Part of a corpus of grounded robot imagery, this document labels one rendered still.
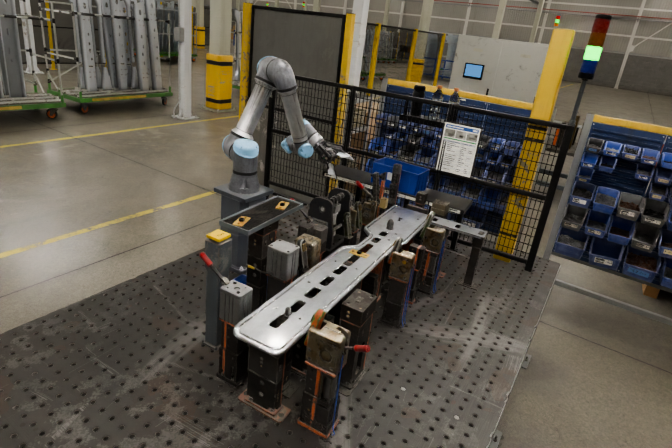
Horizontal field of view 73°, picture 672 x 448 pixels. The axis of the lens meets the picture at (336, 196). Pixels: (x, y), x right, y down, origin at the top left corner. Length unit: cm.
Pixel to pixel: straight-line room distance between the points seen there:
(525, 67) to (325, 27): 489
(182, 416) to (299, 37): 348
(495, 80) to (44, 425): 795
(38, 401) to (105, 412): 21
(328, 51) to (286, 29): 52
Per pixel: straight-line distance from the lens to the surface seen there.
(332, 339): 134
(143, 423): 164
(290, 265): 168
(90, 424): 167
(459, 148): 272
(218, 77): 952
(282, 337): 143
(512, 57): 852
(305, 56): 436
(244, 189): 217
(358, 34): 637
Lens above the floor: 188
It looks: 20 degrees down
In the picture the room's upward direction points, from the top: 7 degrees clockwise
